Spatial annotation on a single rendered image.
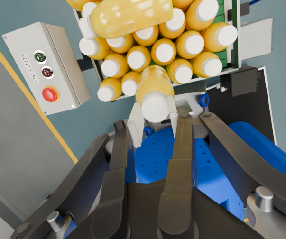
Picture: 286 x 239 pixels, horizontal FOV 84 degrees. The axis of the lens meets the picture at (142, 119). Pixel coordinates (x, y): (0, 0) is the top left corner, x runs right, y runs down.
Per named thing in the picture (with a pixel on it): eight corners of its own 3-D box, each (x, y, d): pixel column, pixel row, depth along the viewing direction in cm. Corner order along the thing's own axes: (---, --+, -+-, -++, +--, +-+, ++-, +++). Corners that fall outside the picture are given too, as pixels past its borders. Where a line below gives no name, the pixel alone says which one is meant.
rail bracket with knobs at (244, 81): (213, 90, 56) (224, 99, 47) (211, 69, 53) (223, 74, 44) (243, 84, 54) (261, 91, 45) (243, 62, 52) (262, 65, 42)
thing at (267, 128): (228, 199, 196) (234, 211, 182) (192, 88, 145) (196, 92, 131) (275, 189, 184) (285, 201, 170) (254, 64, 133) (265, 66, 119)
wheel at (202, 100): (199, 109, 52) (205, 109, 50) (197, 96, 50) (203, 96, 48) (205, 104, 54) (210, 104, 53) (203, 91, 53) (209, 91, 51)
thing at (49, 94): (48, 102, 41) (45, 104, 40) (41, 88, 40) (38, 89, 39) (60, 99, 40) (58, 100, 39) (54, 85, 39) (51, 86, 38)
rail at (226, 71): (111, 98, 55) (108, 101, 52) (110, 96, 55) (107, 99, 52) (234, 69, 48) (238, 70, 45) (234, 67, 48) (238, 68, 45)
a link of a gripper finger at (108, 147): (130, 152, 15) (101, 157, 16) (136, 128, 20) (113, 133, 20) (126, 138, 15) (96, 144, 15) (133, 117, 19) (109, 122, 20)
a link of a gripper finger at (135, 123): (141, 147, 17) (134, 148, 17) (144, 120, 23) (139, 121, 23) (133, 122, 16) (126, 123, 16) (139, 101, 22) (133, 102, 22)
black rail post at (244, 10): (227, 22, 48) (240, 17, 40) (227, 10, 46) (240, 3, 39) (235, 19, 47) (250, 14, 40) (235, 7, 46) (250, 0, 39)
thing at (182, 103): (159, 110, 58) (159, 126, 46) (157, 104, 57) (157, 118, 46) (186, 105, 56) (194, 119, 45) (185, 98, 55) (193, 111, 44)
